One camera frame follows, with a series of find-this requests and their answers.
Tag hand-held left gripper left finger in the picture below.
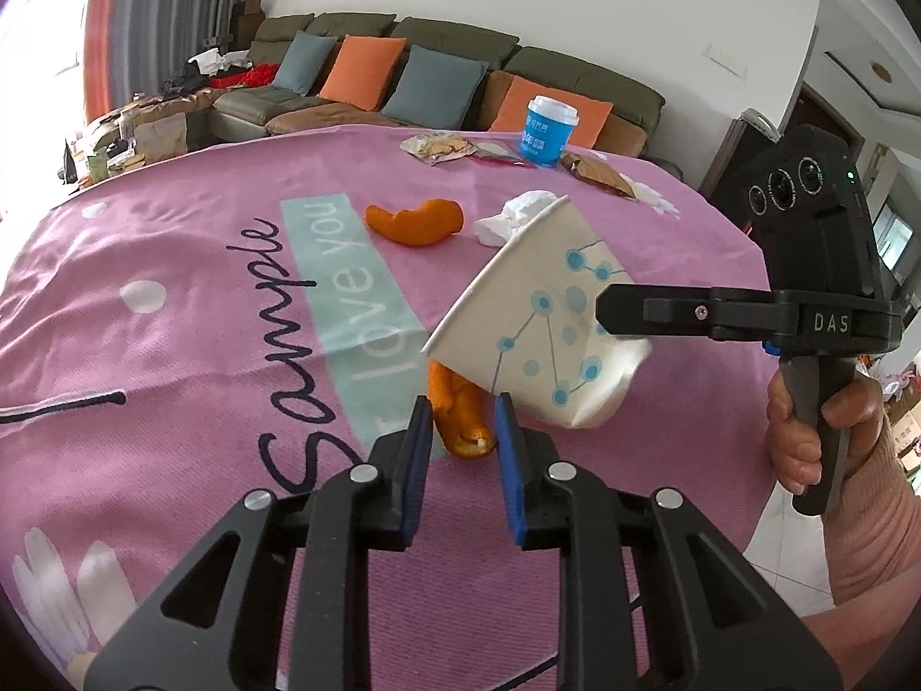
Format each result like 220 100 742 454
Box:
85 394 435 691

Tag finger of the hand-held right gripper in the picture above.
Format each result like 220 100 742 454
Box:
596 282 782 341

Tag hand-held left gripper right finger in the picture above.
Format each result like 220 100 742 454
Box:
493 392 843 691

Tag curled orange peel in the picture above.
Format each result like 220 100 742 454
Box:
428 360 499 460

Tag paper cup with blue dots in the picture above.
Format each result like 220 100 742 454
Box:
419 194 654 431

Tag person's right forearm pink sleeve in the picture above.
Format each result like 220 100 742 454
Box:
798 403 921 691

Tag person's right hand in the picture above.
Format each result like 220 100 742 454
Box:
764 367 895 495

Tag dark upright panel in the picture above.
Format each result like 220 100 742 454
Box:
699 109 783 213

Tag brown snack packet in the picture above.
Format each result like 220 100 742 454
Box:
561 153 641 200

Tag white crumpled tissue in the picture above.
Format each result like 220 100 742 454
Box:
473 189 558 244

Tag blue cup with white lid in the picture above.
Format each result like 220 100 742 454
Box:
519 95 580 167

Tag red-edged snack packet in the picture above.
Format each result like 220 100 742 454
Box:
471 140 538 169

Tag curved orange peel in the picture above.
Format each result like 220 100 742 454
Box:
364 199 463 249

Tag orange cushion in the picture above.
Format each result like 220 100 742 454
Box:
496 75 615 152
318 35 408 111

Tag pink printed blanket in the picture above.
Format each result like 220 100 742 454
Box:
0 122 764 691

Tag clear cracker packet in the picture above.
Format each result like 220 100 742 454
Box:
401 131 479 169

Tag large blue-grey cushion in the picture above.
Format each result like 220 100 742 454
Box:
380 44 490 130

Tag green sofa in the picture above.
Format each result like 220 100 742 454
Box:
212 12 667 160

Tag brown sofa seat pad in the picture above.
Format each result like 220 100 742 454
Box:
266 102 404 136

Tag brown paper bag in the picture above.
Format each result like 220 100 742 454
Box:
133 115 190 161

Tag small blue-grey cushion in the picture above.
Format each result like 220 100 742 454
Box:
273 30 339 97

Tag cluttered coffee table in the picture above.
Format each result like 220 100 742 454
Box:
61 97 192 189

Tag pile of clothes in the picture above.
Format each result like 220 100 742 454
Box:
162 47 283 96

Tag cardboard boxes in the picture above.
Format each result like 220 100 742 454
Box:
230 0 269 45

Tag grey curtain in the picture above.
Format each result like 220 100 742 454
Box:
108 0 269 116

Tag orange curtain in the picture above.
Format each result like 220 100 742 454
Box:
82 0 125 116

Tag white wall switch plate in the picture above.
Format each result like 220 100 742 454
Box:
705 43 751 78

